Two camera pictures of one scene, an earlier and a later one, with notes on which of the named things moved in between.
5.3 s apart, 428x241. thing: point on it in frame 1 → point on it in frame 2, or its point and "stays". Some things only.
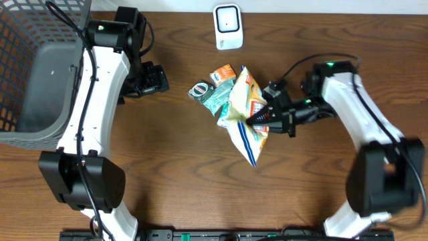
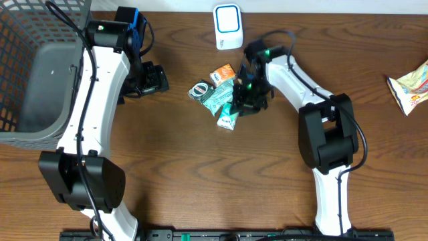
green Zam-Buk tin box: (200, 91) stays
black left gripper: (155, 82) stays
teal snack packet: (219, 97) stays
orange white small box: (222, 73) stays
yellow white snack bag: (247, 98) → (410, 89)
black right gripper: (282, 117) → (239, 102)
